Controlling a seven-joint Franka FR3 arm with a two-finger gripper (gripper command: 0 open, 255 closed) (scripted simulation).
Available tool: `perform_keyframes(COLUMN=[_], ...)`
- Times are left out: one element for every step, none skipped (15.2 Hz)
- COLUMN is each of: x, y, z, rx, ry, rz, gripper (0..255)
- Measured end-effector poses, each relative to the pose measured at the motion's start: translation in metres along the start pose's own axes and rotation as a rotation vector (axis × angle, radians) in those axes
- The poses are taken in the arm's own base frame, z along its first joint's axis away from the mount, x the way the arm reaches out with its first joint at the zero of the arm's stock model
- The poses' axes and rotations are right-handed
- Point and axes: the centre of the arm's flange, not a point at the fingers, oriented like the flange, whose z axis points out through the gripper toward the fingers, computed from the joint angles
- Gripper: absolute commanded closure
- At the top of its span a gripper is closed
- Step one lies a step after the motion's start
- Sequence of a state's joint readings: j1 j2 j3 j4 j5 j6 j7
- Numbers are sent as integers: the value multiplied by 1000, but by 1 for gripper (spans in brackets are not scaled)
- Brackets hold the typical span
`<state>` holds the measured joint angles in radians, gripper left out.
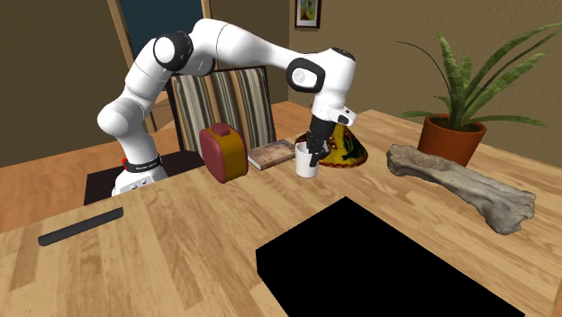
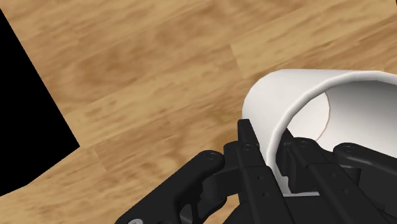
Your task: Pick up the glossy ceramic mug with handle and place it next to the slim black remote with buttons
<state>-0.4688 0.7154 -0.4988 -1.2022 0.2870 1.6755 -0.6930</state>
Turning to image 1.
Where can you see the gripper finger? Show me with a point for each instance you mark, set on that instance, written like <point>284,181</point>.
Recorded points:
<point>325,151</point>
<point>314,159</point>

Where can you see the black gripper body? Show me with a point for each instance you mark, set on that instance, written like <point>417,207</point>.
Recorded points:
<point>319,131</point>

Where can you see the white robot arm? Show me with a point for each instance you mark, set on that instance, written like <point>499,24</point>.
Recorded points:
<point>246,46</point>

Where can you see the white cup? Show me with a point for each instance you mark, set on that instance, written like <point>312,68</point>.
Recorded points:
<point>304,167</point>

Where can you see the yellow patterned cone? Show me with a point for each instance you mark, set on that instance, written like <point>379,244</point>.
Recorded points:
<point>347,149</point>

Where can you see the brown book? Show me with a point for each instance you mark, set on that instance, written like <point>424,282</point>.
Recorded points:
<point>272,153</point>

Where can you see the red and yellow box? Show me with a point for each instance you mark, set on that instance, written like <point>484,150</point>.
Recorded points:
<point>228,151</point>

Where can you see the striped chair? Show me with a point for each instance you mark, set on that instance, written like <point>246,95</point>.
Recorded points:
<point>228,105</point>

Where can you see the black flat box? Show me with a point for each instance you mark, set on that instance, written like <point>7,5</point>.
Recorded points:
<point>364,263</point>

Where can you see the green plant in terracotta pot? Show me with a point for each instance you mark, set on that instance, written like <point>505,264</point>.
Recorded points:
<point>452,140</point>

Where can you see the large grey bone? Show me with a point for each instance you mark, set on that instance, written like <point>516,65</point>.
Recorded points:
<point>465,180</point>

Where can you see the dark robot stand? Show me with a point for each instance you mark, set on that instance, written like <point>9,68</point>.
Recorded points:
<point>98,184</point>

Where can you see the dark grey rod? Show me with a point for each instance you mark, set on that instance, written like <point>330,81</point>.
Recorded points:
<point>79,227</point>

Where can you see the framed wall picture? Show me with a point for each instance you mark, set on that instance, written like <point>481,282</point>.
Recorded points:
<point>307,12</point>

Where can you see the blue door with wooden frame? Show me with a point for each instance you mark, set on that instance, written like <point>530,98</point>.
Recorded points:
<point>153,17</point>

